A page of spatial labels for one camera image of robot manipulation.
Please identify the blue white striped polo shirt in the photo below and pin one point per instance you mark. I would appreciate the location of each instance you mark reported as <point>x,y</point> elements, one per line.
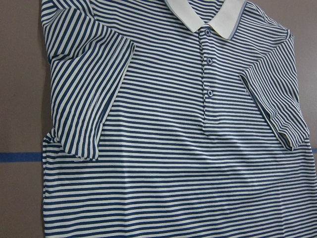
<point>174,119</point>

